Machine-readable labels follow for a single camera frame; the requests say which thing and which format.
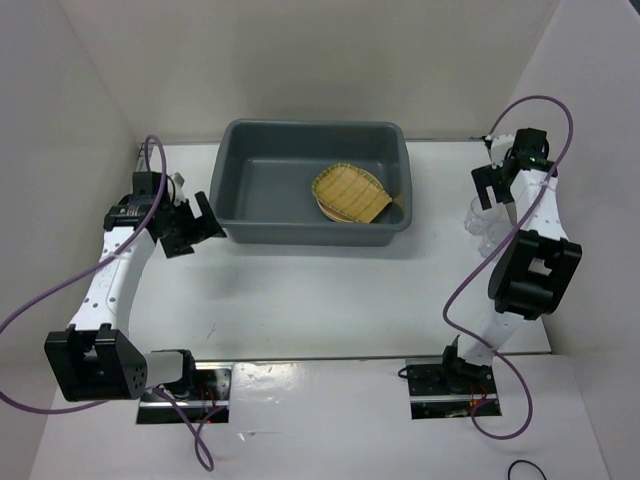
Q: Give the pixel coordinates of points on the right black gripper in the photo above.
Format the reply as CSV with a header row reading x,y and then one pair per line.
x,y
485,176

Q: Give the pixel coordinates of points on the grey plastic bin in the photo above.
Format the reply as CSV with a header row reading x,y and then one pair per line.
x,y
261,187

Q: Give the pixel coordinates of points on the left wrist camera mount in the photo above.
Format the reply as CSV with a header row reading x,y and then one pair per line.
x,y
175,183

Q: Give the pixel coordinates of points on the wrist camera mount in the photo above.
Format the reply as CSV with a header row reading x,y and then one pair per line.
x,y
175,183
498,147

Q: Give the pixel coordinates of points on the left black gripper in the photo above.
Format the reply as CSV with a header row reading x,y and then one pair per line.
x,y
181,246

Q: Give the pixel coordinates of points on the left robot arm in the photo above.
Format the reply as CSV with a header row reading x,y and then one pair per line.
x,y
93,358

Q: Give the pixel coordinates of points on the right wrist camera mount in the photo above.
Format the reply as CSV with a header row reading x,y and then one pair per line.
x,y
498,147

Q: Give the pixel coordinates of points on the woven bamboo tray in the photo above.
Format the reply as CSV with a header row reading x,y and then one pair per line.
x,y
342,184

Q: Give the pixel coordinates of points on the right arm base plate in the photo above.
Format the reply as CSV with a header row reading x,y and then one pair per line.
x,y
437,394

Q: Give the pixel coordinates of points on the tan plate with bear logo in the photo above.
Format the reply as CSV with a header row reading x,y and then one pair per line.
x,y
360,212

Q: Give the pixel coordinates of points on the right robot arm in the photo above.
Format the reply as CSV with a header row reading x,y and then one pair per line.
x,y
538,260

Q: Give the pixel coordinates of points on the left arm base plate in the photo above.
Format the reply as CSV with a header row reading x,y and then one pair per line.
x,y
207,401

